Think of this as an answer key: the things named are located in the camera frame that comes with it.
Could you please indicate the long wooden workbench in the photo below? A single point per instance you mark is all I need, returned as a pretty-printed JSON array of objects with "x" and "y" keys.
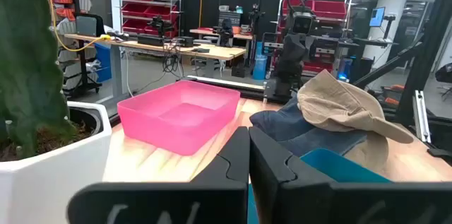
[{"x": 219, "y": 52}]

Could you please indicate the silver aluminium extrusion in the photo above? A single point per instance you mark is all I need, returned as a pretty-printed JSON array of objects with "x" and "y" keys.
[{"x": 422, "y": 118}]

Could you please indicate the black rack with orange bins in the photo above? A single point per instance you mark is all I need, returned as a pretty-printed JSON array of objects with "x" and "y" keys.
[{"x": 82, "y": 65}]

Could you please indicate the white hexagonal planter pot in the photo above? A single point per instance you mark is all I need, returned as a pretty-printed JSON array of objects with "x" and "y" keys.
[{"x": 53, "y": 181}]

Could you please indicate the black desk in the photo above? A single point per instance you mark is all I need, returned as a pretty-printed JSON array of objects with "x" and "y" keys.
[{"x": 374, "y": 42}]

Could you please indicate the green cactus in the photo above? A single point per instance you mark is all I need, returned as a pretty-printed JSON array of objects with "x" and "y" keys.
[{"x": 28, "y": 58}]

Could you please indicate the short wooden workbench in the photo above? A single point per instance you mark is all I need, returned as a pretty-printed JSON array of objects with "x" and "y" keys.
[{"x": 243, "y": 36}]

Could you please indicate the beige baseball cap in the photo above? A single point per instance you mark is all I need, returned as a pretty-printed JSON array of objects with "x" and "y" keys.
[{"x": 335, "y": 104}]

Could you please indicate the black equipment box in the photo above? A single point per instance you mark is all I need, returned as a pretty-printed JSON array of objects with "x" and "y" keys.
[{"x": 150, "y": 40}]

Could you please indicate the black power supply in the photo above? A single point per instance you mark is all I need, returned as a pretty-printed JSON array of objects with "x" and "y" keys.
[{"x": 185, "y": 42}]

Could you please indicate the blue trash can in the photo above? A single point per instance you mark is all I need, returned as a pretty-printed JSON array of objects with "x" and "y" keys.
[{"x": 259, "y": 68}]

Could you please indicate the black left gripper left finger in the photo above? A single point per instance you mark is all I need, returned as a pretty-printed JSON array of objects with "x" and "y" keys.
[{"x": 159, "y": 203}]

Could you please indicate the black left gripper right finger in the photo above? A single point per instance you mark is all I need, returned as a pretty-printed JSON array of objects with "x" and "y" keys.
[{"x": 318, "y": 203}]

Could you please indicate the teal plastic bin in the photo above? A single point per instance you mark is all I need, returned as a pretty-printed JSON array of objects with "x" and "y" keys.
[{"x": 335, "y": 167}]

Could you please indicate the blue crate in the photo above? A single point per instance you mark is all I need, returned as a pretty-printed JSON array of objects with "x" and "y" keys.
[{"x": 103, "y": 61}]

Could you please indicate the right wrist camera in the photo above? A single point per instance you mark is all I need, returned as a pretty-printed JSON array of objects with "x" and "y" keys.
[{"x": 302, "y": 24}]

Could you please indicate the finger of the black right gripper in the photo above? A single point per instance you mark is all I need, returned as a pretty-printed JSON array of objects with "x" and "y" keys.
[
  {"x": 300, "y": 54},
  {"x": 287, "y": 58}
]

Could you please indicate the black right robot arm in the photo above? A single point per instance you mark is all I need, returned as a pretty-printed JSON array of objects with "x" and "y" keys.
[{"x": 286, "y": 84}]

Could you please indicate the grey backed chair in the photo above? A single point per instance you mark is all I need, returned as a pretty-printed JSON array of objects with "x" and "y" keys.
[{"x": 86, "y": 26}]

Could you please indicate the grey tool chest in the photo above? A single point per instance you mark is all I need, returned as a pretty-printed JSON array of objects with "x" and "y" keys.
[{"x": 229, "y": 19}]

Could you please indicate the blue lit computer monitor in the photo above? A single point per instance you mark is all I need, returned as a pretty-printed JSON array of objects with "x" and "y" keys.
[{"x": 377, "y": 16}]

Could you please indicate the pink plastic bin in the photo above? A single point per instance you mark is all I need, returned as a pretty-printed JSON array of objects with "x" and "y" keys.
[{"x": 176, "y": 118}]

